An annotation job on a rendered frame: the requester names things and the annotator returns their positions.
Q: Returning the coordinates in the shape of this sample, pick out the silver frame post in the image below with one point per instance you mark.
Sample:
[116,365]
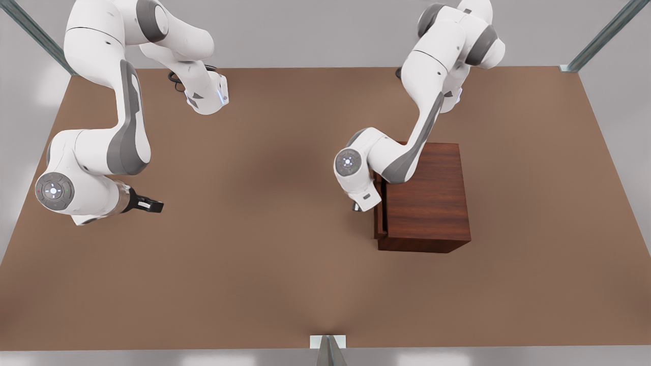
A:
[602,35]
[329,351]
[35,33]

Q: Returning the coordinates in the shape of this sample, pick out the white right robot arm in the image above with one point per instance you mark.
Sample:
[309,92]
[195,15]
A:
[91,152]

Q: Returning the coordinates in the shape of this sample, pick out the dark wooden cabinet box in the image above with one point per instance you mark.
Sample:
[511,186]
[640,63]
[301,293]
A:
[430,198]

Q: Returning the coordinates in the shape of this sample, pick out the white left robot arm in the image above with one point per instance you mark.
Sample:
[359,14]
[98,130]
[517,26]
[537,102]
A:
[432,66]

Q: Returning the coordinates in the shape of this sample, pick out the dark wooden drawer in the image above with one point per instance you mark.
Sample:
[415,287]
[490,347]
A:
[380,218]

